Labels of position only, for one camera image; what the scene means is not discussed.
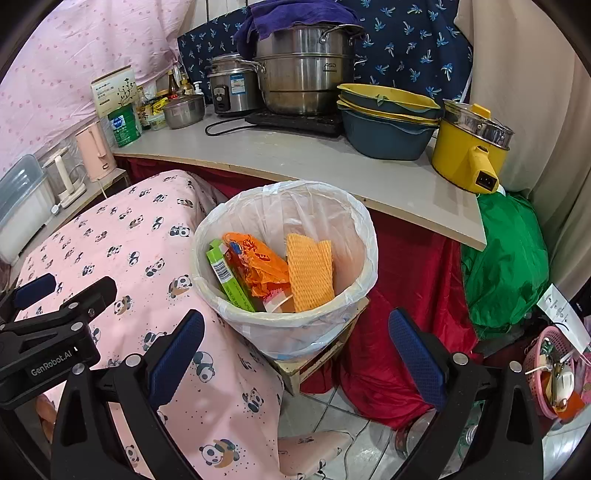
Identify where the steel rice cooker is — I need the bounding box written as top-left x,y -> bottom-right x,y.
205,53 -> 264,117

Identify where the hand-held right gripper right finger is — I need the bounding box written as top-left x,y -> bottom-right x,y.
388,308 -> 544,480

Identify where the pink panda cloth bundle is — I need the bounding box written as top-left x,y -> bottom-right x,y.
277,428 -> 355,478

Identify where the white glass kettle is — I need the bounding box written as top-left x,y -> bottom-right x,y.
42,147 -> 88,209

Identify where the orange wafer sponge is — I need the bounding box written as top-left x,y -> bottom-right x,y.
285,233 -> 335,313

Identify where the white tea box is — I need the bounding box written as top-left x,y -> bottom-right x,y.
90,66 -> 139,118

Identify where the black power cable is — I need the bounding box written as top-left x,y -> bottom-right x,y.
204,117 -> 250,137

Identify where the person's left hand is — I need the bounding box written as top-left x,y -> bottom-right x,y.
36,394 -> 63,444

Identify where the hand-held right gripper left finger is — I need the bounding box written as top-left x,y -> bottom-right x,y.
51,309 -> 232,480

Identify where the wooden crate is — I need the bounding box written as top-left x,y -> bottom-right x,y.
272,295 -> 370,397

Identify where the purple towel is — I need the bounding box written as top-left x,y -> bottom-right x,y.
233,0 -> 363,47

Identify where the pink dotted curtain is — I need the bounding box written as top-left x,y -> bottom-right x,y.
0,0 -> 252,176

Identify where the green plastic bag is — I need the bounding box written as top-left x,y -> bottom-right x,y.
461,191 -> 552,340

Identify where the green tin can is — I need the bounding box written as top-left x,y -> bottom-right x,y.
108,104 -> 143,148

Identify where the yellow rimmed blue basin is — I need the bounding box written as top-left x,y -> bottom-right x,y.
337,83 -> 441,116
338,99 -> 440,127

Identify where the navy palm print cloth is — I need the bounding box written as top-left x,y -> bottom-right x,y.
177,0 -> 475,107

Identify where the pink plastic basket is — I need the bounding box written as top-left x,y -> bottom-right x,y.
523,325 -> 579,420

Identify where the white clear lidded storage box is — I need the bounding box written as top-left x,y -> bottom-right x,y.
0,154 -> 58,265

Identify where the black induction cooker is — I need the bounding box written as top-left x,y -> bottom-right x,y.
245,110 -> 345,137

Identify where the glass jar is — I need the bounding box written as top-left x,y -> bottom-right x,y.
394,411 -> 439,457

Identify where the yellow electric pot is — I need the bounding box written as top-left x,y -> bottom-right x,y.
431,98 -> 515,193

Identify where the white bin with plastic liner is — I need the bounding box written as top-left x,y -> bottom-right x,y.
191,181 -> 378,361

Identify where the orange red plastic bag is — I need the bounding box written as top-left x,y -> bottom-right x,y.
242,251 -> 293,298

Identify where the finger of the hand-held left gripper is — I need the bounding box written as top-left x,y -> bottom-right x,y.
0,276 -> 118,352
0,273 -> 57,324

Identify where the beige curtain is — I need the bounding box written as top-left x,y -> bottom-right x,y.
455,0 -> 591,305

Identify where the pink panda print tablecloth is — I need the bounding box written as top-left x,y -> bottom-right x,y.
9,170 -> 284,480

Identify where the green cardboard box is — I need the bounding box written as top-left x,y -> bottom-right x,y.
205,239 -> 257,312

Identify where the white paper tag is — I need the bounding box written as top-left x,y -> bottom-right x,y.
536,284 -> 591,352

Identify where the large blue basin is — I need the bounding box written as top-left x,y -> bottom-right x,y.
342,111 -> 437,161

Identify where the pink electric kettle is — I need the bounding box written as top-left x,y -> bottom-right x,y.
75,121 -> 116,183

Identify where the small lidded steel pot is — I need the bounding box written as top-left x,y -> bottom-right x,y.
161,93 -> 206,130

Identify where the large steel steamer pot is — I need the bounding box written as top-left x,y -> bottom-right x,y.
254,24 -> 365,116

